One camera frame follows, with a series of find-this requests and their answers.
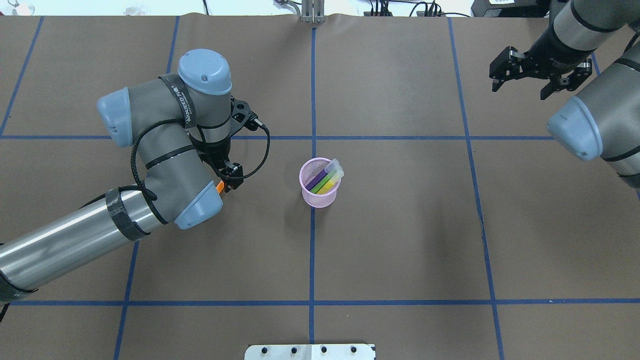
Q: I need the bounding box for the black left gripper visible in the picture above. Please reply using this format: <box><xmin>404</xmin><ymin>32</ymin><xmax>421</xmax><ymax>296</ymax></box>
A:
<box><xmin>198</xmin><ymin>137</ymin><xmax>244</xmax><ymax>193</ymax></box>

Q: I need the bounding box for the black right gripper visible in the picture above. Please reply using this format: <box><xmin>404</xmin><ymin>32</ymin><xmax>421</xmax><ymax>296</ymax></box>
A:
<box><xmin>489</xmin><ymin>25</ymin><xmax>594</xmax><ymax>101</ymax></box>

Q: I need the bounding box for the orange highlighter pen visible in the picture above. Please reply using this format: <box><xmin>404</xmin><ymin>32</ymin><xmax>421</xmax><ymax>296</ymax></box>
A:
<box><xmin>215</xmin><ymin>181</ymin><xmax>226</xmax><ymax>194</ymax></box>

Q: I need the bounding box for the purple marker pen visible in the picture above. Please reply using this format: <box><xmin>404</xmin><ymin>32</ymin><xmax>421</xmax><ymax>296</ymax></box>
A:
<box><xmin>305</xmin><ymin>165</ymin><xmax>330</xmax><ymax>192</ymax></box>

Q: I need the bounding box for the green highlighter pen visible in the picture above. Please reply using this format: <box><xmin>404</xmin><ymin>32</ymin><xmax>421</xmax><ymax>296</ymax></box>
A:
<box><xmin>309</xmin><ymin>158</ymin><xmax>341</xmax><ymax>194</ymax></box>

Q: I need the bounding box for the yellow highlighter pen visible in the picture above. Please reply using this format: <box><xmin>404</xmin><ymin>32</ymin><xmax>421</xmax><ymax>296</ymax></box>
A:
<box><xmin>313</xmin><ymin>169</ymin><xmax>345</xmax><ymax>195</ymax></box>

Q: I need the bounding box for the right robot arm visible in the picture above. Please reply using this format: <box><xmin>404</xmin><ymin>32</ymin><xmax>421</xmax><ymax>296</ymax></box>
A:
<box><xmin>489</xmin><ymin>0</ymin><xmax>640</xmax><ymax>191</ymax></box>

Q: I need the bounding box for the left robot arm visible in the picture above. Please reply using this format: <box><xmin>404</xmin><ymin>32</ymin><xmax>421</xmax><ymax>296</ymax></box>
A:
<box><xmin>1</xmin><ymin>48</ymin><xmax>248</xmax><ymax>305</ymax></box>

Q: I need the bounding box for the pink mesh pen holder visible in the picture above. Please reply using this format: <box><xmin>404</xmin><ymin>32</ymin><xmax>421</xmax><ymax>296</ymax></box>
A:
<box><xmin>298</xmin><ymin>157</ymin><xmax>345</xmax><ymax>208</ymax></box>

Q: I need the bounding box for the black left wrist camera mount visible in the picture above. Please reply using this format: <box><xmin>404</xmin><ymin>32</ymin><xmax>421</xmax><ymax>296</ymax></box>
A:
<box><xmin>229</xmin><ymin>96</ymin><xmax>264</xmax><ymax>136</ymax></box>

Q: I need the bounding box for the aluminium frame post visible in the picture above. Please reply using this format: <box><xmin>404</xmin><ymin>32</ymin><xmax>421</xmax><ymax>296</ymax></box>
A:
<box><xmin>300</xmin><ymin>0</ymin><xmax>326</xmax><ymax>25</ymax></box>

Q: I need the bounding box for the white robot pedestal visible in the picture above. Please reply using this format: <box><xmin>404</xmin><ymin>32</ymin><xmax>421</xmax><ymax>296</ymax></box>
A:
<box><xmin>244</xmin><ymin>343</ymin><xmax>377</xmax><ymax>360</ymax></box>

